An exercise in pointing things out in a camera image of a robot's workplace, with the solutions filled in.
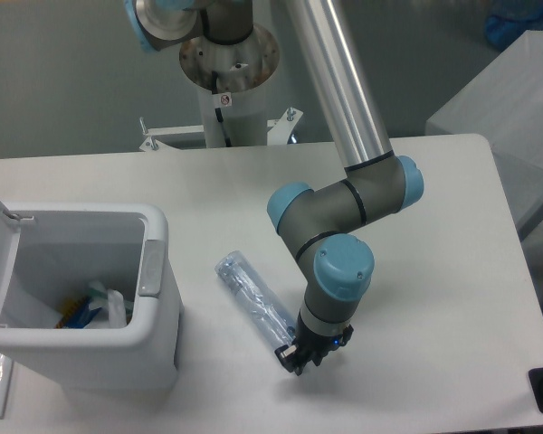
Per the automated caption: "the grey covered side table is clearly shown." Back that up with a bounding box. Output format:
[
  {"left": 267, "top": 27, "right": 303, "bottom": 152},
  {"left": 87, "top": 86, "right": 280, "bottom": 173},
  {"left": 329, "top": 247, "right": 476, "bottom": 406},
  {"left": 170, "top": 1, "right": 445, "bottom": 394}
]
[{"left": 425, "top": 31, "right": 543, "bottom": 239}]

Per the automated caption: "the white pedestal base bracket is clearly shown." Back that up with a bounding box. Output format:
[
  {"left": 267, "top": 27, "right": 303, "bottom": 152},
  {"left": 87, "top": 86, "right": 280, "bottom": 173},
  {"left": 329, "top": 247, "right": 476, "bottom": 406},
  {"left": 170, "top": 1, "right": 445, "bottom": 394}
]
[{"left": 138, "top": 107, "right": 304, "bottom": 152}]

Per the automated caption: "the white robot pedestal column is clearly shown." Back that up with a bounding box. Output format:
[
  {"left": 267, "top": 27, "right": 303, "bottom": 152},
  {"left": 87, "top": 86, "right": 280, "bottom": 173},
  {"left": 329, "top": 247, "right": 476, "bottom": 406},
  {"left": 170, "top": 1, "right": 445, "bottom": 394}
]
[{"left": 179, "top": 24, "right": 280, "bottom": 147}]

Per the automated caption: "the clear plastic wrapper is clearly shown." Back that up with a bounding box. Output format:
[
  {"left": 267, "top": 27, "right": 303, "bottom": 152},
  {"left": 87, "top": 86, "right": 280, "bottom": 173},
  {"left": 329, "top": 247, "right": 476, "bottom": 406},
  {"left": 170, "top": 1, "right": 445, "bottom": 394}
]
[{"left": 85, "top": 280, "right": 134, "bottom": 329}]

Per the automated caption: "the white plastic trash can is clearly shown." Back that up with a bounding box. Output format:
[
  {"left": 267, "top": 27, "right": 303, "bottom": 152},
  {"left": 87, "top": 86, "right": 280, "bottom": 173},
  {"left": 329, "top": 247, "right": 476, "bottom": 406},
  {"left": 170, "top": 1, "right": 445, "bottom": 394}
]
[{"left": 0, "top": 202, "right": 182, "bottom": 390}]

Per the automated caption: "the black cable on pedestal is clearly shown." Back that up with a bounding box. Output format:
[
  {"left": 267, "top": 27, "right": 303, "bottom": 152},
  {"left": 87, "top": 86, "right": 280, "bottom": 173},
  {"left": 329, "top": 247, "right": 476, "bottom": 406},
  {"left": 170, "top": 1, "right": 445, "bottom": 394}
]
[{"left": 210, "top": 70, "right": 233, "bottom": 147}]

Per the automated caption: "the clear plastic water bottle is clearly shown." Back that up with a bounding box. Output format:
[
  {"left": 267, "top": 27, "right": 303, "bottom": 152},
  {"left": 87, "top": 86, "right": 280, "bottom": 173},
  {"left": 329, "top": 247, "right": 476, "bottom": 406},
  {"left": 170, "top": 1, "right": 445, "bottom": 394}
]
[{"left": 214, "top": 250, "right": 296, "bottom": 350}]

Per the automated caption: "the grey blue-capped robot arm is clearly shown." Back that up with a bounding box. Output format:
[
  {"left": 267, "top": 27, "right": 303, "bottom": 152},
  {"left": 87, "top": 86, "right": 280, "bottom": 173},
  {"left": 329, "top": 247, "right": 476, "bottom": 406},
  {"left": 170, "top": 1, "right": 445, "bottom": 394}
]
[{"left": 124, "top": 1, "right": 424, "bottom": 374}]

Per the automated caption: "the blue plastic bag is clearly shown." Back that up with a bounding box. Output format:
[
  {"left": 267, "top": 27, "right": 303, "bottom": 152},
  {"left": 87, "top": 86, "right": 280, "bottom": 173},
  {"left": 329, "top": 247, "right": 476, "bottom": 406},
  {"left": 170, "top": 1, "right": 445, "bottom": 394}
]
[{"left": 484, "top": 1, "right": 543, "bottom": 51}]

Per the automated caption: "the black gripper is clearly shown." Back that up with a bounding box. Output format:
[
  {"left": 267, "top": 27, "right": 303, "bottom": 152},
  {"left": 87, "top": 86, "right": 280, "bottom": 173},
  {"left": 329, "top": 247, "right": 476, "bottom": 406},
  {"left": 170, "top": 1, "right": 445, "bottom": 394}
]
[{"left": 274, "top": 321, "right": 354, "bottom": 376}]

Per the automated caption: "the blue yellow snack package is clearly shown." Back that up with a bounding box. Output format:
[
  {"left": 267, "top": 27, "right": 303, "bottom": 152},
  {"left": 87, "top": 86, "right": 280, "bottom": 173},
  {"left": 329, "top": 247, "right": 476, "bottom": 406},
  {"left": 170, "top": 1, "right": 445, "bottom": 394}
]
[{"left": 54, "top": 297, "right": 102, "bottom": 329}]

